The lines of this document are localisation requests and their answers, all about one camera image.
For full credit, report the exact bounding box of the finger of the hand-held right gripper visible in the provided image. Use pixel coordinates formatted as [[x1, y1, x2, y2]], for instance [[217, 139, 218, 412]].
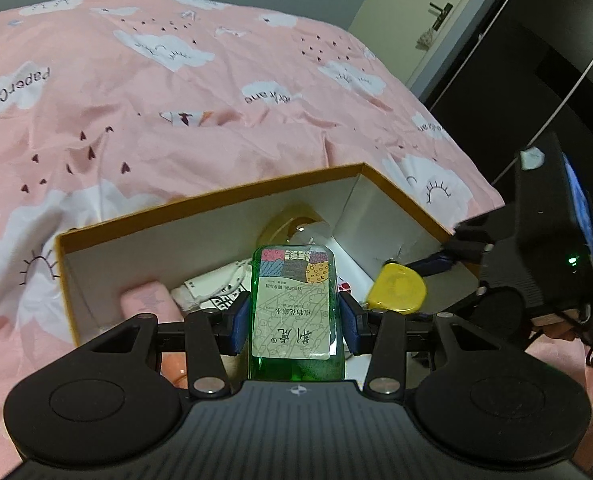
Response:
[[404, 246, 460, 279]]

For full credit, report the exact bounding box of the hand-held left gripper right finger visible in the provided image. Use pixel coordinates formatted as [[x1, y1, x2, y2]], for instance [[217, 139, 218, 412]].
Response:
[[339, 292, 532, 395]]

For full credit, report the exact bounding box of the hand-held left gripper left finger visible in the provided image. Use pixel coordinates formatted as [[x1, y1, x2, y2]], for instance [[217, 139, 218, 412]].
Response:
[[51, 292, 251, 400]]

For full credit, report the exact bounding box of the yellow tape measure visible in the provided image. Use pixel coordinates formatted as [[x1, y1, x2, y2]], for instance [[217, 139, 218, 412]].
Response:
[[365, 262, 428, 317]]

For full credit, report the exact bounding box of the beige drawstring cloth bag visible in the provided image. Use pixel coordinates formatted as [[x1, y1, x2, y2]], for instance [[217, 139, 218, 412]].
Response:
[[170, 259, 253, 319]]

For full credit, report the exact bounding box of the green glass bottle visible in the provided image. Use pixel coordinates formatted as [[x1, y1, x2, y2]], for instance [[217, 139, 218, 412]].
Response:
[[248, 244, 348, 385]]

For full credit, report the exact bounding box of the orange pink bottle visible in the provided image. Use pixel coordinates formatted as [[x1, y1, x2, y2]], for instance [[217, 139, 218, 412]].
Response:
[[158, 351, 189, 387]]

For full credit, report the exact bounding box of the orange cardboard box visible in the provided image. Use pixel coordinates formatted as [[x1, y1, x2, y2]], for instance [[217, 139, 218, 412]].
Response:
[[55, 161, 483, 391]]

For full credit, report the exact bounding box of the pink rounded case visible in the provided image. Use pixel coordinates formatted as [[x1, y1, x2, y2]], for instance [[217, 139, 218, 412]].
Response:
[[120, 280, 171, 322]]

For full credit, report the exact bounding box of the person's right hand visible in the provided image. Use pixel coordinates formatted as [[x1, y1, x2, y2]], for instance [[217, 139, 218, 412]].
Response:
[[531, 311, 580, 342]]

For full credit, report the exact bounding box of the black wardrobe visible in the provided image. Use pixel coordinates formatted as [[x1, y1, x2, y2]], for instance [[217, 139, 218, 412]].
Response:
[[425, 0, 593, 241]]

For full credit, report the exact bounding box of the pink printed blanket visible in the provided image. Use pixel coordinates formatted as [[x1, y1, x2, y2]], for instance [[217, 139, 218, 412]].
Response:
[[0, 0, 593, 480]]

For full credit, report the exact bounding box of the cream door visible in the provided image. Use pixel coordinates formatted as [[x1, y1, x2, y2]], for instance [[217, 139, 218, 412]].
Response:
[[349, 0, 521, 92]]

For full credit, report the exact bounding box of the black door handle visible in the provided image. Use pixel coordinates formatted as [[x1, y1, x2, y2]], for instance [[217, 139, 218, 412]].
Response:
[[428, 2, 453, 32]]

